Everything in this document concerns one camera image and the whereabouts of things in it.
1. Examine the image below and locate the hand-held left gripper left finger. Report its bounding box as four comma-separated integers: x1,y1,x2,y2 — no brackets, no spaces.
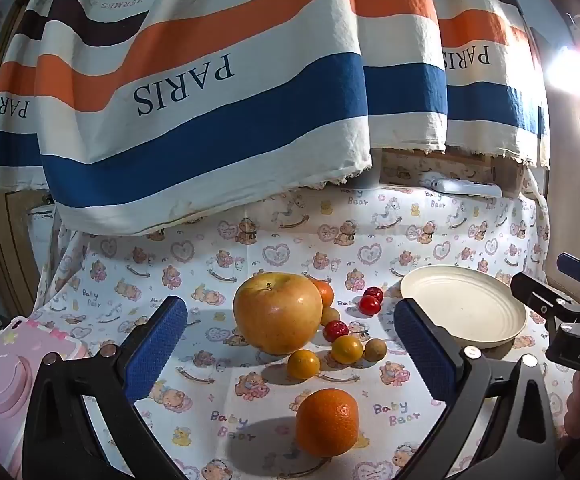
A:
22,296,189,480

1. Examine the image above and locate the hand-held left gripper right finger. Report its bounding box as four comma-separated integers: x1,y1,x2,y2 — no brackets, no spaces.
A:
394,297,558,480

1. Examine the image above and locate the cream round plate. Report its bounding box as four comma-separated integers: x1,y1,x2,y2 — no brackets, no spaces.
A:
400,265,527,350

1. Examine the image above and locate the small yellow citrus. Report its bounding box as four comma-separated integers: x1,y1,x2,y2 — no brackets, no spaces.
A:
331,335,364,365
287,349,321,380

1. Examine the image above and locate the small tangerine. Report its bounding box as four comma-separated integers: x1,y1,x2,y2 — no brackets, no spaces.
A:
310,276,335,309

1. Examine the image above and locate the large orange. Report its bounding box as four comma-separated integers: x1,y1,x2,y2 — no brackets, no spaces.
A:
296,388,359,457

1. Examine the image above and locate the large yellow-red apple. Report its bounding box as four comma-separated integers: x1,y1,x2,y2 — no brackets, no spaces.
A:
233,271,323,355

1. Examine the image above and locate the wooden panel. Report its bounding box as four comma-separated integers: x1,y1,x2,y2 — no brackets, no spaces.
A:
545,85,580,286

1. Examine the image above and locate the bear-printed cloth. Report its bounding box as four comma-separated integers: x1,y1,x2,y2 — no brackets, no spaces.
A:
24,180,561,480

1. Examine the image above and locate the white remote control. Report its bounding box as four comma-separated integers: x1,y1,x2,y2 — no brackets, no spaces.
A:
420,172,503,198

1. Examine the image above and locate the striped hanging cloth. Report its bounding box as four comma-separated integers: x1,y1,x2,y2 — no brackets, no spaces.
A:
34,0,448,236
0,5,63,192
420,0,551,170

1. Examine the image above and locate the bright lamp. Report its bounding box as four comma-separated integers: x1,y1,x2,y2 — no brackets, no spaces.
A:
545,45,580,93

